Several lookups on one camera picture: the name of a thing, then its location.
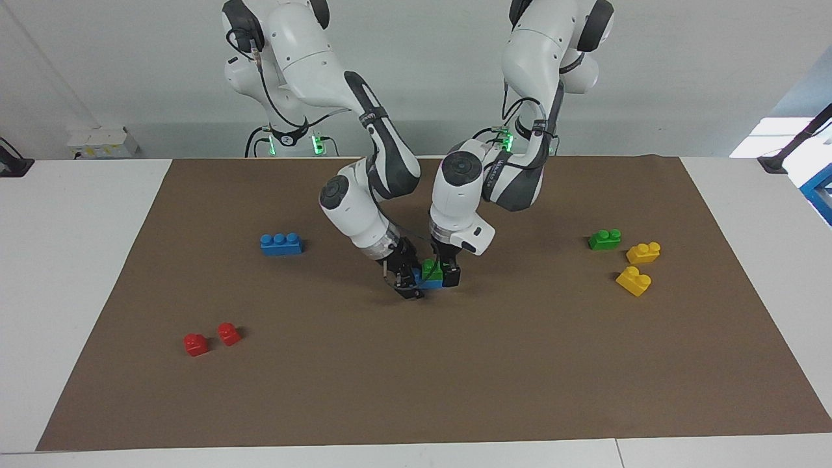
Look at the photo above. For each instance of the blue frame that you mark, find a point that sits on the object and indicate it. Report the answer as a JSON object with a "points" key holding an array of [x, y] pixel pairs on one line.
{"points": [[820, 195]]}

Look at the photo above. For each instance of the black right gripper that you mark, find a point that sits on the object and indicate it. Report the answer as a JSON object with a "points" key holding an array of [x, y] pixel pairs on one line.
{"points": [[402, 260]]}

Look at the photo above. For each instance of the blue three-stud block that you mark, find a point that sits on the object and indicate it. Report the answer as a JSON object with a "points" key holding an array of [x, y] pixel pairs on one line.
{"points": [[281, 244], [430, 284]]}

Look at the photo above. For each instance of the yellow two-stud block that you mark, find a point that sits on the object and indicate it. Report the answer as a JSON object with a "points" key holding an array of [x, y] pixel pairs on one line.
{"points": [[643, 253], [634, 281]]}

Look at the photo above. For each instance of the white power strip box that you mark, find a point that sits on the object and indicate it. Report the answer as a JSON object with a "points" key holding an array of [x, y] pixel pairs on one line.
{"points": [[101, 142]]}

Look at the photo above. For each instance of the brown table mat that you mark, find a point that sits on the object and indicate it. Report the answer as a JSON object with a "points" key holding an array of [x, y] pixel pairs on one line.
{"points": [[416, 364]]}

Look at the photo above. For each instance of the green two-stud block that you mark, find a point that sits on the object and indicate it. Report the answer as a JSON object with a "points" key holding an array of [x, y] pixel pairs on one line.
{"points": [[604, 240], [430, 269]]}

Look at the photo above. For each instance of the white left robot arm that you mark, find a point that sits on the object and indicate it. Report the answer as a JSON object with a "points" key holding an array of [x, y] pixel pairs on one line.
{"points": [[539, 52]]}

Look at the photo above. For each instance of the red one-stud block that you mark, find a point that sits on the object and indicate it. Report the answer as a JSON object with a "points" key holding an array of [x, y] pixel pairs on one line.
{"points": [[195, 345], [229, 334]]}

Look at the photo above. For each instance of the black table clamp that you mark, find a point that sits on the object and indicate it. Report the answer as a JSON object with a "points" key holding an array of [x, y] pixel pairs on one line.
{"points": [[14, 166]]}

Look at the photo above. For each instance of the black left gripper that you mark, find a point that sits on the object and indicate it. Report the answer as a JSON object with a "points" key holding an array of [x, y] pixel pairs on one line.
{"points": [[447, 252]]}

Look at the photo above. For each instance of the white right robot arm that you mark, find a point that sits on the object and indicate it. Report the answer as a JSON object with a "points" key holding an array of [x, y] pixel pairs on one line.
{"points": [[312, 58]]}

